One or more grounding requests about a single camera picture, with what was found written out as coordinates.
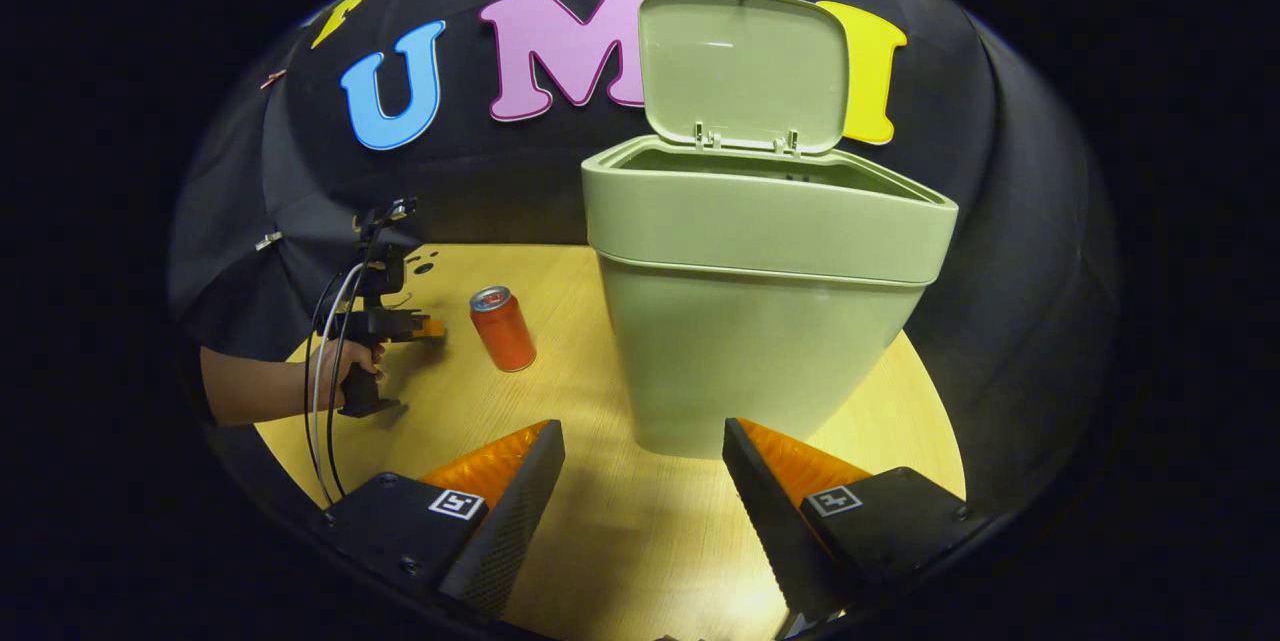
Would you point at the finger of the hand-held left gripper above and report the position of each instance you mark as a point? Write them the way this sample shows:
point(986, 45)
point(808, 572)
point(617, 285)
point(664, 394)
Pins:
point(425, 329)

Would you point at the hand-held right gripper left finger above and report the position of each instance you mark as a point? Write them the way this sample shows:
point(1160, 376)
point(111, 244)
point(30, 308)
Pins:
point(525, 501)

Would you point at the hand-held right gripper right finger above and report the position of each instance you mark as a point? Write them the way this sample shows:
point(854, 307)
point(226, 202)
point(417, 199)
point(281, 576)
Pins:
point(760, 501)

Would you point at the orange pop can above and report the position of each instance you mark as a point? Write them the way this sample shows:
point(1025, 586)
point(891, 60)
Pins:
point(505, 333)

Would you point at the green desktop garbage bin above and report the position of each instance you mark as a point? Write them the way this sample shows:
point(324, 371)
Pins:
point(750, 321)

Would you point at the wooden desktop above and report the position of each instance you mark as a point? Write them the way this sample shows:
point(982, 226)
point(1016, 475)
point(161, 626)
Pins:
point(640, 521)

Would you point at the white metal clip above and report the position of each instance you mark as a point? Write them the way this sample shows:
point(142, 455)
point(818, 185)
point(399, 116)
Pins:
point(269, 241)

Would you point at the black backdrop cloth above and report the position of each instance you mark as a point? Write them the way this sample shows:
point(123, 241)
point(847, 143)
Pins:
point(480, 191)

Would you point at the copper clip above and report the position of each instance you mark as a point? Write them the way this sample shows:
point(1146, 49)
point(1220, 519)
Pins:
point(273, 78)

